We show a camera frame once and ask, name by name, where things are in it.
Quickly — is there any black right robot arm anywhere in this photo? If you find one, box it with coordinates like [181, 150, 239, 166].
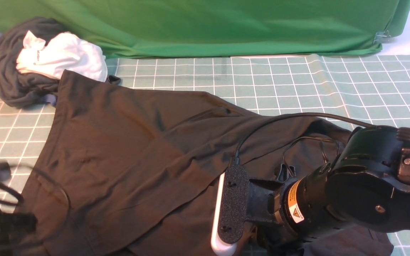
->
[252, 126, 410, 256]

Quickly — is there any dark gray long-sleeved shirt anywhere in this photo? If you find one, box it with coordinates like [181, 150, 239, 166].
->
[14, 71, 394, 256]

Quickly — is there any green backdrop cloth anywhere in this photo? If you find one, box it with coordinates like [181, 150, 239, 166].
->
[0, 0, 410, 58]

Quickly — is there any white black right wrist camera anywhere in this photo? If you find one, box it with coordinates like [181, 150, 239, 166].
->
[210, 157, 249, 256]

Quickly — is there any white crumpled shirt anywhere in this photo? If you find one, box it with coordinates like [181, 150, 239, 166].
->
[16, 31, 108, 82]

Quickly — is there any dark gray crumpled garment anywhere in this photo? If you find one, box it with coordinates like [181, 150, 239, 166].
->
[0, 17, 66, 108]

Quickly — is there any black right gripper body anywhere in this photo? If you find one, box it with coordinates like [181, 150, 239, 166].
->
[246, 164, 309, 256]

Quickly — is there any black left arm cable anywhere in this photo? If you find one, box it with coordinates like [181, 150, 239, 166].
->
[0, 164, 72, 246]

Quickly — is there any silver binder clip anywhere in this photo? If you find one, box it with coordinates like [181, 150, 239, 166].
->
[373, 30, 392, 44]

